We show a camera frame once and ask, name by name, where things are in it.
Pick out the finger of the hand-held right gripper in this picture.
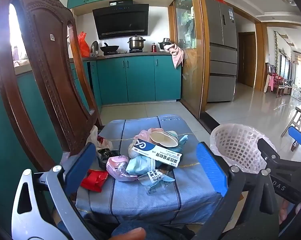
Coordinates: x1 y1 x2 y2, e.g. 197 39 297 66
288 126 301 155
257 137 301 172

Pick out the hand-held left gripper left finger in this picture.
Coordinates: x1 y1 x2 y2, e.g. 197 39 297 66
12 142 97 240

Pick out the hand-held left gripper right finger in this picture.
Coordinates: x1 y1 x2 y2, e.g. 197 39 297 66
191 142 281 240

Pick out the clear plastic bag liner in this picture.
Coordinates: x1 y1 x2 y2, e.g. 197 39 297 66
246 126 268 152

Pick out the dark green foil wrapper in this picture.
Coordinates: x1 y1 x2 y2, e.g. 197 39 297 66
97 149 121 170

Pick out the white plastic lattice basket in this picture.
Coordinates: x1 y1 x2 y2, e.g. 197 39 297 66
210 123 268 173

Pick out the white and blue carton box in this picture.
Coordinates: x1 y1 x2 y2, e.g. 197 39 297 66
130 138 183 167

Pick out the person's right hand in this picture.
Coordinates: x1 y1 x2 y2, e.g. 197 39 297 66
278 199 301 227

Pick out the person's left hand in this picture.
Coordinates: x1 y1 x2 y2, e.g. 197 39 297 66
112 227 146 240

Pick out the red plastic wrapper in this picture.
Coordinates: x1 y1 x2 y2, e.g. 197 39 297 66
80 169 109 192

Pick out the white plastic bag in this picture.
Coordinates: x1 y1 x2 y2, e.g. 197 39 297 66
86 126 113 155

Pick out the pink crumpled packet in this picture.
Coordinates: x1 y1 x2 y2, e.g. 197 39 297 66
106 156 138 182

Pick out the white playpen fence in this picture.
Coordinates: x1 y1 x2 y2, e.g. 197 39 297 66
291 86 301 103

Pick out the white paper bowl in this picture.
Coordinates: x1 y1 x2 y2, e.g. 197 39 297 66
150 130 179 147

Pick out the white crumpled bag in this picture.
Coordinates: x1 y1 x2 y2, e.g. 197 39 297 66
128 140 141 157

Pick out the clear sachet with white label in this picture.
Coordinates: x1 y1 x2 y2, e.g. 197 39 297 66
137 169 176 188

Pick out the row of red wooden chairs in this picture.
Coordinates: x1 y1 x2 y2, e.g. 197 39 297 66
267 64 293 98

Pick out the light blue plastic packet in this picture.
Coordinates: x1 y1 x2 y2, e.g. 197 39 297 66
126 155 158 176

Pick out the pink hanging garment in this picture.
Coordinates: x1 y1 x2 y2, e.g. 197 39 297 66
264 74 278 92

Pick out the blue striped cloth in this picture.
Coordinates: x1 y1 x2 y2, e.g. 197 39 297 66
75 114 225 222

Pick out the person's blue trouser leg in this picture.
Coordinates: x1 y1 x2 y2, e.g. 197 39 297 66
58 215 193 240

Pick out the green vine garland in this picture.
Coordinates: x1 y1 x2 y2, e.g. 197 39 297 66
274 31 281 65

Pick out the brown wooden door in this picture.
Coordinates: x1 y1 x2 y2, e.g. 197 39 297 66
238 32 256 88

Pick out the wood framed glass door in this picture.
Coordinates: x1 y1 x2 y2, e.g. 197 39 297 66
169 0 211 119

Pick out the grey refrigerator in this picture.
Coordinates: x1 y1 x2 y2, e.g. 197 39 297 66
204 0 238 103

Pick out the carved wooden chair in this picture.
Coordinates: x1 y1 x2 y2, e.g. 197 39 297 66
0 0 103 173

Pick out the pink towel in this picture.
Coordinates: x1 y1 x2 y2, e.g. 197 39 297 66
164 43 185 69

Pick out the orange red plastic bag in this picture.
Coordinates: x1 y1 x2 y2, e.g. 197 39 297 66
77 32 90 57

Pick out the black wok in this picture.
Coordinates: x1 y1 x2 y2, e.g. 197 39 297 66
100 42 120 55

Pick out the black gas stove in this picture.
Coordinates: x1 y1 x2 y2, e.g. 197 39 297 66
98 50 149 55

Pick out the black pot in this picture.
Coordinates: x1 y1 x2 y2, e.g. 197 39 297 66
158 38 175 52

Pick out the steel cooking pot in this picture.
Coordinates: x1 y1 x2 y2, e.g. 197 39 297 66
127 35 146 50

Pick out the black range hood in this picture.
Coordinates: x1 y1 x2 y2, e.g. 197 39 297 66
92 0 149 40

